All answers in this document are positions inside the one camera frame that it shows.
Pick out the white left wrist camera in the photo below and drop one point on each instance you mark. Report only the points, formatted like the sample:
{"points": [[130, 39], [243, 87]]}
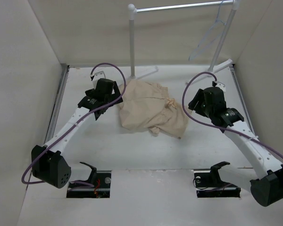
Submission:
{"points": [[96, 76]]}

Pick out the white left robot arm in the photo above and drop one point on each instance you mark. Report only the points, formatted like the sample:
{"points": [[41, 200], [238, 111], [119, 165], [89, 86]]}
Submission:
{"points": [[48, 161]]}

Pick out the beige trousers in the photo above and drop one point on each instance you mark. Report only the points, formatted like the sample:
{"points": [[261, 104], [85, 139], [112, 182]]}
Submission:
{"points": [[147, 105]]}

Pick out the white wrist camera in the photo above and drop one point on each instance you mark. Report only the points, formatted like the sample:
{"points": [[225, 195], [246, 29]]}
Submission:
{"points": [[96, 76], [219, 85]]}

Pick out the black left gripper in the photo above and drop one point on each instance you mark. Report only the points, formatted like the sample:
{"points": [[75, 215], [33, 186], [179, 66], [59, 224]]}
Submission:
{"points": [[116, 95]]}

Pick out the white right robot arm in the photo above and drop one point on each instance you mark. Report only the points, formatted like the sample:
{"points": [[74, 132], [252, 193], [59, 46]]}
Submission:
{"points": [[266, 182]]}

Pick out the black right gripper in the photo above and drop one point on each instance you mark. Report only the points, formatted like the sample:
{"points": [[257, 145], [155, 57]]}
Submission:
{"points": [[198, 97]]}

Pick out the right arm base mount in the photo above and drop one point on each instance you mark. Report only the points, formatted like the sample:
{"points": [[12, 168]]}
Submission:
{"points": [[209, 185]]}

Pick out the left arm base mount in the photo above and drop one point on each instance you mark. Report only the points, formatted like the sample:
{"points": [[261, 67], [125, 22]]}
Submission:
{"points": [[87, 182]]}

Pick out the light blue wire hanger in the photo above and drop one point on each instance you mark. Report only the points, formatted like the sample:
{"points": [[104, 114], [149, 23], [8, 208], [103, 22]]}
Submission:
{"points": [[211, 35]]}

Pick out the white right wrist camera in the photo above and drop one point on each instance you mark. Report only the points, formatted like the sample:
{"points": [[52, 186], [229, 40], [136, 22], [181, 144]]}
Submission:
{"points": [[219, 85]]}

